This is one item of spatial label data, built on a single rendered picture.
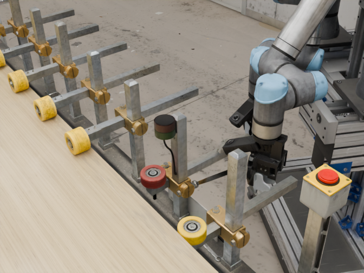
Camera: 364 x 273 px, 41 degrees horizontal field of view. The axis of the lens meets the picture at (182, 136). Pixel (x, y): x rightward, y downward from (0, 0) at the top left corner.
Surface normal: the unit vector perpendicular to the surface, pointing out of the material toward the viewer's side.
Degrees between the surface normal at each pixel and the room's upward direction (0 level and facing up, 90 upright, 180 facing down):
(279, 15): 90
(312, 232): 90
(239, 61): 0
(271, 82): 0
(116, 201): 0
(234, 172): 90
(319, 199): 90
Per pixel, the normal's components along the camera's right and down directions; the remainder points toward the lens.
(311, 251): -0.79, 0.37
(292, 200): -0.02, -0.80
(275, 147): -0.52, 0.51
